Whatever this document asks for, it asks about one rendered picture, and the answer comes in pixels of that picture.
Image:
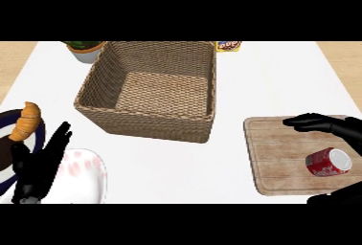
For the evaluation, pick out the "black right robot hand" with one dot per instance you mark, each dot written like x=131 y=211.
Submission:
x=347 y=129

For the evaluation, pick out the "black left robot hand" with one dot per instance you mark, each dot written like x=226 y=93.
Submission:
x=42 y=162

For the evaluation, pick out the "red can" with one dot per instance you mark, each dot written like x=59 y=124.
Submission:
x=326 y=164

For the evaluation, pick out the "wooden cutting board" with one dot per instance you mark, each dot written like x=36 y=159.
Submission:
x=283 y=159

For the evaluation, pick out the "brown wicker basket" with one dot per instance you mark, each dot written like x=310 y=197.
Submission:
x=152 y=92

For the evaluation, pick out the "dark blue rimmed plate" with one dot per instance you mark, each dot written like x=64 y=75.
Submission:
x=10 y=153

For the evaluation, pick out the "white plate with pink spots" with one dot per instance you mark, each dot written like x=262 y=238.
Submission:
x=81 y=178

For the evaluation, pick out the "golden croissant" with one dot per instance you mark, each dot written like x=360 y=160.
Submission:
x=26 y=122

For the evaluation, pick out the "yellow box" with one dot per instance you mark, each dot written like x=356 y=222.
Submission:
x=229 y=46

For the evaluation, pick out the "potted plant in grey pot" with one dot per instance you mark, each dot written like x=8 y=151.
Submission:
x=85 y=51

